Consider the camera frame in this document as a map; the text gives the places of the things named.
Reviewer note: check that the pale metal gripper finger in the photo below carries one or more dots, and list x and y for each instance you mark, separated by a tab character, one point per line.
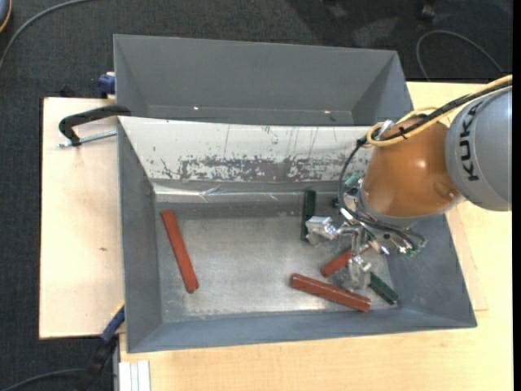
356	275
321	227

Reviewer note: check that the grey metal bin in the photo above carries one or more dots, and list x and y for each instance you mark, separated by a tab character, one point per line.
244	251

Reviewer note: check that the dark green flat block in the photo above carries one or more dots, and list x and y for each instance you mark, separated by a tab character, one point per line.
308	214
384	291

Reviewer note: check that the red-brown flat block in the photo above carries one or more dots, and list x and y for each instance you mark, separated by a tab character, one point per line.
329	291
179	251
335	264

